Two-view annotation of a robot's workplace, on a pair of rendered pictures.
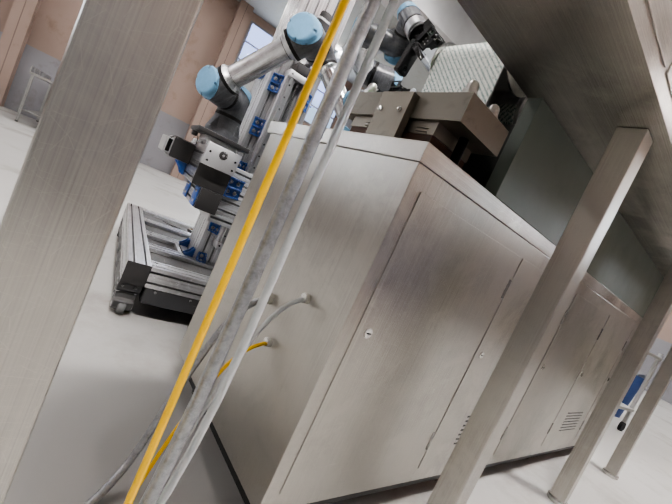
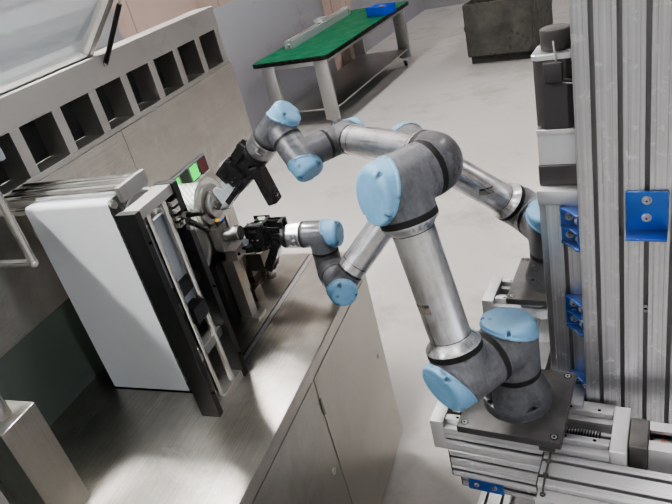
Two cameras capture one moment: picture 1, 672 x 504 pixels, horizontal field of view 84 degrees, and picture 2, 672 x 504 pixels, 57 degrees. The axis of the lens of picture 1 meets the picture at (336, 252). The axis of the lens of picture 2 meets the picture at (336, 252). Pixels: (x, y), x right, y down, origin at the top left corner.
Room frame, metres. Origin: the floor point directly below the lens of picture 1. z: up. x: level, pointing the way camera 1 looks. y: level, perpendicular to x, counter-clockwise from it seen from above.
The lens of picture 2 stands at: (2.76, -0.46, 1.86)
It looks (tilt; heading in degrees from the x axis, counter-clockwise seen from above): 28 degrees down; 156
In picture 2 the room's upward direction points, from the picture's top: 15 degrees counter-clockwise
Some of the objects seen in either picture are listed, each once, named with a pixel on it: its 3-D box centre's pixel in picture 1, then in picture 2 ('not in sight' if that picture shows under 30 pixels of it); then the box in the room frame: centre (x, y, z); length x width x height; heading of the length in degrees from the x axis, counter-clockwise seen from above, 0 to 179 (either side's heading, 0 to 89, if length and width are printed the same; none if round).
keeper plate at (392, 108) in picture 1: (390, 115); not in sight; (0.87, 0.02, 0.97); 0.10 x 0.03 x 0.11; 40
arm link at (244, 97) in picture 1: (234, 100); (548, 227); (1.66, 0.67, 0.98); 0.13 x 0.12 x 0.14; 162
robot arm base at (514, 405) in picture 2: not in sight; (515, 382); (1.93, 0.26, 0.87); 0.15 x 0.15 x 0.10
